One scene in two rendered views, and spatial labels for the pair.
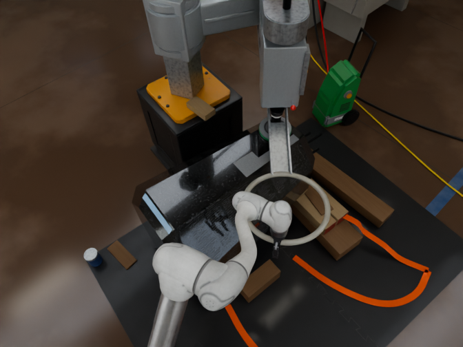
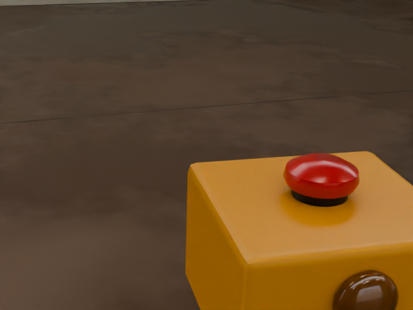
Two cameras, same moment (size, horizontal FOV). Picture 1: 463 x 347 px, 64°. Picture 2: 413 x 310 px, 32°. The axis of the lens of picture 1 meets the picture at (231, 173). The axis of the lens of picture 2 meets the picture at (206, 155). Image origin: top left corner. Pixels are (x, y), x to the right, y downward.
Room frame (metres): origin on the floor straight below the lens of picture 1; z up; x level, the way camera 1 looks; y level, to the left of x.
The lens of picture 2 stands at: (-0.65, 1.10, 1.24)
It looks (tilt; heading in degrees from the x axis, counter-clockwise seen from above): 22 degrees down; 20
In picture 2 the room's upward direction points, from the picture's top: 2 degrees clockwise
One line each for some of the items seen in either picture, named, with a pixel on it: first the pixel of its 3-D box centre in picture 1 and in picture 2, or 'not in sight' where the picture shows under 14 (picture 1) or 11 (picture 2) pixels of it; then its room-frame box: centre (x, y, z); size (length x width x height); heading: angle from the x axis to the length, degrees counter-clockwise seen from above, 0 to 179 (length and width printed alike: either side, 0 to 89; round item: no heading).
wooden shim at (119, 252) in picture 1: (121, 254); not in sight; (1.20, 0.88, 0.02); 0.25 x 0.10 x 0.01; 45
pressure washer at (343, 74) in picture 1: (341, 81); not in sight; (2.55, -1.03, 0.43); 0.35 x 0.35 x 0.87; 20
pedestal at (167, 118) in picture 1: (193, 126); not in sight; (2.17, 0.30, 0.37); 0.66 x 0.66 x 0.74; 35
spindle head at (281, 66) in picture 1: (279, 61); not in sight; (1.76, -0.31, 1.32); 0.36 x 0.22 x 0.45; 178
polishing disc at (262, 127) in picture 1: (275, 127); not in sight; (1.68, -0.31, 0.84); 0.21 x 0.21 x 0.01
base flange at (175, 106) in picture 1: (188, 90); not in sight; (2.17, 0.30, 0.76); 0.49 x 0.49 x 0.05; 35
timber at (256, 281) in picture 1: (259, 280); not in sight; (0.91, -0.16, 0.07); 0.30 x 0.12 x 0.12; 126
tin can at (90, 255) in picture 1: (93, 257); not in sight; (1.16, 1.07, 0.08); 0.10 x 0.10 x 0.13
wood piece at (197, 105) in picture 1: (200, 108); not in sight; (1.94, 0.19, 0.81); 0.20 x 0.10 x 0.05; 43
